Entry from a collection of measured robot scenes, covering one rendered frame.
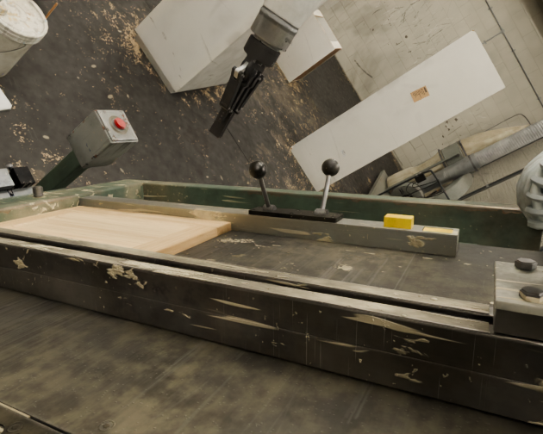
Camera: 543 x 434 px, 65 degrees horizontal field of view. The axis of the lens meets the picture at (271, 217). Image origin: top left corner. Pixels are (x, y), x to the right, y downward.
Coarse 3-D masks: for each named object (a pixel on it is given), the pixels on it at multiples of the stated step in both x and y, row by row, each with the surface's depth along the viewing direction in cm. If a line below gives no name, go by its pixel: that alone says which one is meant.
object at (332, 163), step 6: (324, 162) 89; (330, 162) 89; (336, 162) 89; (324, 168) 89; (330, 168) 88; (336, 168) 89; (330, 174) 89; (330, 180) 90; (324, 186) 89; (324, 192) 88; (324, 198) 88; (324, 204) 88; (318, 210) 87; (324, 210) 87
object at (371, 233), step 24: (192, 216) 100; (216, 216) 97; (240, 216) 94; (264, 216) 91; (336, 240) 85; (360, 240) 82; (384, 240) 80; (408, 240) 78; (432, 240) 76; (456, 240) 75
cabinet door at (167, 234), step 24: (48, 216) 103; (72, 216) 105; (96, 216) 104; (120, 216) 102; (144, 216) 102; (168, 216) 102; (96, 240) 83; (120, 240) 82; (144, 240) 82; (168, 240) 81; (192, 240) 83
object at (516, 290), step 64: (0, 256) 62; (64, 256) 55; (128, 256) 55; (192, 320) 47; (256, 320) 44; (320, 320) 40; (384, 320) 37; (448, 320) 36; (512, 320) 33; (384, 384) 38; (448, 384) 36; (512, 384) 34
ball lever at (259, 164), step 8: (256, 160) 86; (248, 168) 86; (256, 168) 85; (264, 168) 85; (256, 176) 86; (264, 176) 86; (264, 184) 89; (264, 192) 90; (264, 208) 92; (272, 208) 92
